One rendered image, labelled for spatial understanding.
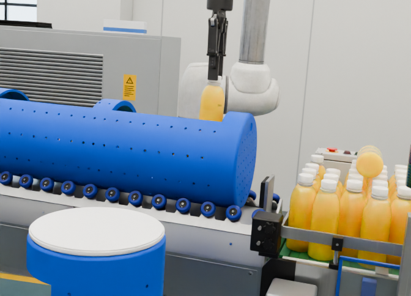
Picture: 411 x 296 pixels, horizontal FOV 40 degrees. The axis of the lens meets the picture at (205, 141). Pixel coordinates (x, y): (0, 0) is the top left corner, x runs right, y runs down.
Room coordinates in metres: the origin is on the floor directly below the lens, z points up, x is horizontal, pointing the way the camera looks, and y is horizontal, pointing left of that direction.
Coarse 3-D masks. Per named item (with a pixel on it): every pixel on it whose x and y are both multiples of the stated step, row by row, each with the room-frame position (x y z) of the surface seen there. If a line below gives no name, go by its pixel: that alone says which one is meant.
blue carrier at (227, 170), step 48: (0, 96) 1.79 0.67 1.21; (0, 144) 1.69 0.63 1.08; (48, 144) 1.64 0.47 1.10; (96, 144) 1.60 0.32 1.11; (144, 144) 1.56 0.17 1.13; (192, 144) 1.52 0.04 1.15; (240, 144) 1.51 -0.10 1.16; (144, 192) 1.61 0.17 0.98; (192, 192) 1.54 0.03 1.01; (240, 192) 1.56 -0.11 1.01
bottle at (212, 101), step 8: (208, 88) 1.62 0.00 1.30; (216, 88) 1.61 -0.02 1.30; (208, 96) 1.61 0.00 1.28; (216, 96) 1.61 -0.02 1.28; (200, 104) 1.63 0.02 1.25; (208, 104) 1.61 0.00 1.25; (216, 104) 1.60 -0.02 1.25; (200, 112) 1.63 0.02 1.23; (208, 112) 1.61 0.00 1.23; (216, 112) 1.61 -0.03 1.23; (216, 120) 1.61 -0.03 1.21
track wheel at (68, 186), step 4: (68, 180) 1.67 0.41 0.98; (64, 184) 1.66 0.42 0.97; (68, 184) 1.66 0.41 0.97; (72, 184) 1.66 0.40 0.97; (64, 188) 1.65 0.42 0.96; (68, 188) 1.65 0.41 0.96; (72, 188) 1.65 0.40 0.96; (64, 192) 1.65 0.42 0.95; (68, 192) 1.65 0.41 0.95; (72, 192) 1.65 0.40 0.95
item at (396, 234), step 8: (392, 176) 1.65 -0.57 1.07; (392, 184) 1.57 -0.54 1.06; (392, 192) 1.50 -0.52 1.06; (392, 200) 1.43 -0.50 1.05; (400, 200) 1.36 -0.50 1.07; (408, 200) 1.35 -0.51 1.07; (392, 208) 1.36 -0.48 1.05; (400, 208) 1.34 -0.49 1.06; (408, 208) 1.34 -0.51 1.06; (392, 216) 1.35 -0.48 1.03; (400, 216) 1.34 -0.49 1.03; (392, 224) 1.35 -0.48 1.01; (400, 224) 1.34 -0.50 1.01; (392, 232) 1.35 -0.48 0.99; (400, 232) 1.34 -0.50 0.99; (392, 240) 1.34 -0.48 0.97; (400, 240) 1.33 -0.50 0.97; (392, 256) 1.34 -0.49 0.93
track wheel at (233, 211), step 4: (228, 208) 1.52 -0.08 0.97; (232, 208) 1.52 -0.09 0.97; (236, 208) 1.51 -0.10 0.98; (228, 212) 1.51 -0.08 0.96; (232, 212) 1.51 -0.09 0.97; (236, 212) 1.51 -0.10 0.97; (240, 212) 1.51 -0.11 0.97; (228, 216) 1.50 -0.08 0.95; (232, 216) 1.50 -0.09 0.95; (236, 216) 1.50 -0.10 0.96; (232, 220) 1.50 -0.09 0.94
